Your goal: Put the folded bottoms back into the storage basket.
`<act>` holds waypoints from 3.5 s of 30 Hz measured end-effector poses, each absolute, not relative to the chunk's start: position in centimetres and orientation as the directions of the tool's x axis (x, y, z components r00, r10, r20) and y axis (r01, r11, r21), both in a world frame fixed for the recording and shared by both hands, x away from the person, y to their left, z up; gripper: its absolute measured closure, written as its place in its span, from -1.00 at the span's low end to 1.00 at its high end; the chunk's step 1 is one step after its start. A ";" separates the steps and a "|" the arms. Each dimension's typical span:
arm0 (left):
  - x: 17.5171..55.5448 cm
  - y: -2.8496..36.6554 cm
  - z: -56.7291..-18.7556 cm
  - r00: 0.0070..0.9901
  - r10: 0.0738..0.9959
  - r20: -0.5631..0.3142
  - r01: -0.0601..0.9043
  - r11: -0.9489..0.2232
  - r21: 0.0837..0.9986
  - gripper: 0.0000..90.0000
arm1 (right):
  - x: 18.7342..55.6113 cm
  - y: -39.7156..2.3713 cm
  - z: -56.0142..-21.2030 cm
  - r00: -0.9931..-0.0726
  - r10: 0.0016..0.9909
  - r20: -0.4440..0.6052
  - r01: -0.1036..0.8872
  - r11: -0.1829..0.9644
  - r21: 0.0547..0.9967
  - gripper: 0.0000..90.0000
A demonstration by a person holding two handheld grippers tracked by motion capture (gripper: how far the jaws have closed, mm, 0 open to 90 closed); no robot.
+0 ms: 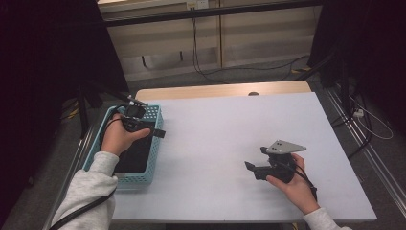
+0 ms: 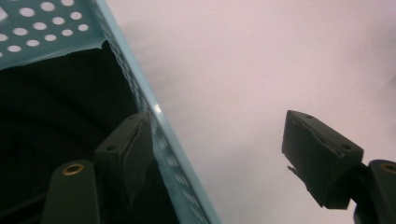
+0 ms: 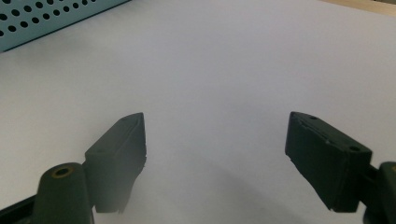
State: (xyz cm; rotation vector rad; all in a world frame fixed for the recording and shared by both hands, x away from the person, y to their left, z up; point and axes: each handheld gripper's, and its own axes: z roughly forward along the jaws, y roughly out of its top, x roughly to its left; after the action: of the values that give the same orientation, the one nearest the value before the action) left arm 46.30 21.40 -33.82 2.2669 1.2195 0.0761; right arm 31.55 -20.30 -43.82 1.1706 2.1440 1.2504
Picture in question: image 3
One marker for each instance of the light blue perforated plastic basket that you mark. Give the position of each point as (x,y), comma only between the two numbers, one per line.
(37,34)

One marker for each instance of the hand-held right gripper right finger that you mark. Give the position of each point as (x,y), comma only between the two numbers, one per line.
(327,161)

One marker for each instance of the wooden table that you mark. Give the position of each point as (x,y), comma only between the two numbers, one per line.
(373,6)

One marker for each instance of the white table sheet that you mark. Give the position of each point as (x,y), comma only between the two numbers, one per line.
(218,77)

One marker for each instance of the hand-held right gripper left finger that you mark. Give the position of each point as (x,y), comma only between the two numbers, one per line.
(112,161)

